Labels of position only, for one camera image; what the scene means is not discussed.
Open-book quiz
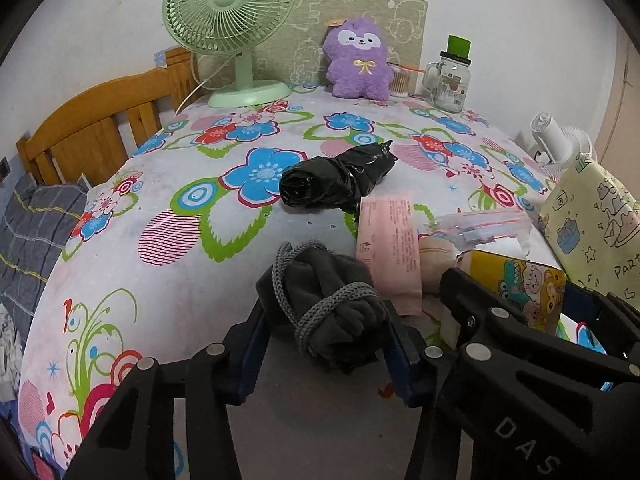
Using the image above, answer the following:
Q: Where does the pink paper packet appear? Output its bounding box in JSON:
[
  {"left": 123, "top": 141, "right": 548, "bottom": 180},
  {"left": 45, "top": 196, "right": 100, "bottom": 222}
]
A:
[{"left": 356, "top": 195, "right": 422, "bottom": 316}]

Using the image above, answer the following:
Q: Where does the cartoon bear tissue pack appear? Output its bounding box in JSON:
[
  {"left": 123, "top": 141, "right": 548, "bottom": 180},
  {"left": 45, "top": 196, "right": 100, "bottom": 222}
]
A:
[{"left": 462, "top": 249, "right": 566, "bottom": 335}]

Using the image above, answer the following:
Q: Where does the white standing fan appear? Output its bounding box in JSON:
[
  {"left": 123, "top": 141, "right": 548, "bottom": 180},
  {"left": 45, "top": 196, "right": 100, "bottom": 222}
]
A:
[{"left": 514, "top": 112, "right": 598, "bottom": 169}]

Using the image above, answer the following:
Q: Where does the black plastic bag bundle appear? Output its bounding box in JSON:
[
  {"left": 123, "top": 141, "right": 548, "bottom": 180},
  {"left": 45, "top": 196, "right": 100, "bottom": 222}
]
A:
[{"left": 279, "top": 141, "right": 397, "bottom": 212}]

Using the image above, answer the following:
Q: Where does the white fan power cable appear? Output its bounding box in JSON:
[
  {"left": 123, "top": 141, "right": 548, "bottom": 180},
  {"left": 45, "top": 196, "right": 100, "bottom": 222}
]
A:
[{"left": 173, "top": 52, "right": 237, "bottom": 116}]

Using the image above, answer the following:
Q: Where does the glass jar green lid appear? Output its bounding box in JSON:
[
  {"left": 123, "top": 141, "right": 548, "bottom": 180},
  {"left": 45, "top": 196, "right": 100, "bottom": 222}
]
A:
[{"left": 422, "top": 35, "right": 471, "bottom": 114}]

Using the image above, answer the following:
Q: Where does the purple plush toy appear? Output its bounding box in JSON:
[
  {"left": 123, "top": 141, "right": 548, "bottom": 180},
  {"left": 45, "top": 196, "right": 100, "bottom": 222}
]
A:
[{"left": 322, "top": 18, "right": 393, "bottom": 101}]

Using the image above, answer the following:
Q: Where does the yellow cartoon storage box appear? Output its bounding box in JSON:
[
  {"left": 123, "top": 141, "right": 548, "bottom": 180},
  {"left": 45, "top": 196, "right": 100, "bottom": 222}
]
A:
[{"left": 539, "top": 154, "right": 640, "bottom": 308}]

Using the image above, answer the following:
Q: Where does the dark grey sock bundle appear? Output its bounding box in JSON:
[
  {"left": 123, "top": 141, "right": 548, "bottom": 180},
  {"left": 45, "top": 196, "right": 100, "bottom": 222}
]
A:
[{"left": 256, "top": 240, "right": 390, "bottom": 374}]

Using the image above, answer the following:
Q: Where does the green desk fan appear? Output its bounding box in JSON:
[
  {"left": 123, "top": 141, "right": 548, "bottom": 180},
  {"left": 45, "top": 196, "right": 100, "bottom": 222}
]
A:
[{"left": 163, "top": 0, "right": 295, "bottom": 108}]

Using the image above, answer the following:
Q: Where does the clear zip bag bundle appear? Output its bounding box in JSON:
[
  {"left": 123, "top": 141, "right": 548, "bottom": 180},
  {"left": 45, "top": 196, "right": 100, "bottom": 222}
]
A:
[{"left": 431, "top": 209, "right": 533, "bottom": 252}]

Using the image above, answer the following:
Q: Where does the cotton swab container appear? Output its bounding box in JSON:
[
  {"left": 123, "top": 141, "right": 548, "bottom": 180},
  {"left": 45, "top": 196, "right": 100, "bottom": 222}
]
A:
[{"left": 390, "top": 63, "right": 424, "bottom": 98}]

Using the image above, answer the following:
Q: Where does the cardboard sheet with cartoons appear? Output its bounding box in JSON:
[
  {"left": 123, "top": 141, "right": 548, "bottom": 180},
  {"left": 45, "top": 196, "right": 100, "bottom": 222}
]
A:
[{"left": 252, "top": 0, "right": 430, "bottom": 97}]

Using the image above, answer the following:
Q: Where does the white crumpled cloth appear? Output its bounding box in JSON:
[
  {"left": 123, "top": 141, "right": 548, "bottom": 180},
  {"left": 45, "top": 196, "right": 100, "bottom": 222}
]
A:
[{"left": 0, "top": 304, "right": 23, "bottom": 403}]

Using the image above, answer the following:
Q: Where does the beige white sock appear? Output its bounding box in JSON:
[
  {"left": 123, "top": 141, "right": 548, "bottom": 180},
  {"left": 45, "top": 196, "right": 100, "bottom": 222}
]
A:
[{"left": 419, "top": 235, "right": 470, "bottom": 318}]

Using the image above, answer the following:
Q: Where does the grey plaid pillow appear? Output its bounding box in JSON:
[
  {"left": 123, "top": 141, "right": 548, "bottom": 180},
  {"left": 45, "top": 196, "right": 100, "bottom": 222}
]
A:
[{"left": 1, "top": 174, "right": 87, "bottom": 340}]

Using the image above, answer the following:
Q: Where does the beige door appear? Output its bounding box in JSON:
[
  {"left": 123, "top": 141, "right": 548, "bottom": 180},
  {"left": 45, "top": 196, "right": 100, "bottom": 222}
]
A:
[{"left": 596, "top": 25, "right": 640, "bottom": 197}]

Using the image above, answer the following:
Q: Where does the floral tablecloth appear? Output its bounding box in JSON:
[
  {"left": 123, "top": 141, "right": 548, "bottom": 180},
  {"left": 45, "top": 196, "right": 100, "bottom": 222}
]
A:
[{"left": 18, "top": 88, "right": 558, "bottom": 479}]

